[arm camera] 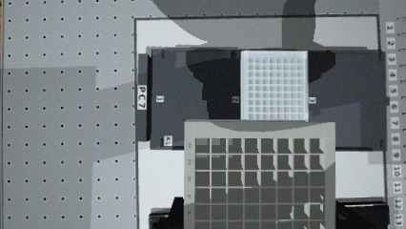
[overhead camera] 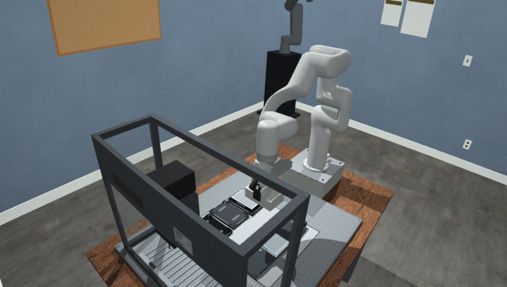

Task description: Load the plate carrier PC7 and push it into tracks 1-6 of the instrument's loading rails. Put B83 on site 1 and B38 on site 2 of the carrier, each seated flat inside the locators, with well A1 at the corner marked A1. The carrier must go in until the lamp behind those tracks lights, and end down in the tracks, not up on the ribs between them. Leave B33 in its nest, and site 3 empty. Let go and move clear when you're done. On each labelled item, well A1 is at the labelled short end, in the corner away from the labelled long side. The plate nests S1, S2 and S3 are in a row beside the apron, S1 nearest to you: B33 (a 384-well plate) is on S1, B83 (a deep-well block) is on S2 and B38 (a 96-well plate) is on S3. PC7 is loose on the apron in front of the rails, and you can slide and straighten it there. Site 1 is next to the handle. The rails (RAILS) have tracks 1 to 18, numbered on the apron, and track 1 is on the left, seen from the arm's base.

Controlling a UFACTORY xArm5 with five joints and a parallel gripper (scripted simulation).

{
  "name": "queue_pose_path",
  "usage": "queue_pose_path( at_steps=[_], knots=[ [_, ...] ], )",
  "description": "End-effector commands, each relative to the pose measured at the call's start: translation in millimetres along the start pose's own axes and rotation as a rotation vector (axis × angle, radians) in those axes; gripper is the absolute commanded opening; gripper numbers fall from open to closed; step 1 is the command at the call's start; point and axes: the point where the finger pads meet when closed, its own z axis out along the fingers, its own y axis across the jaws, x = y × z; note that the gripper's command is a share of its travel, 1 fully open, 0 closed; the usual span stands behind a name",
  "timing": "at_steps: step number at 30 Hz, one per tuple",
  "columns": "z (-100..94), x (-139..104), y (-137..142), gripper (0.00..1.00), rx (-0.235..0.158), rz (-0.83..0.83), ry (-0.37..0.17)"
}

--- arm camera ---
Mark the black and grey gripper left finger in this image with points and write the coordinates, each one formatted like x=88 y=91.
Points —
x=175 y=220

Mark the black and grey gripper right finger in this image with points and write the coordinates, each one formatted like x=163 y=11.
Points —
x=345 y=218

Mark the grey perforated metal plate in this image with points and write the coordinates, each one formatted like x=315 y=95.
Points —
x=67 y=103

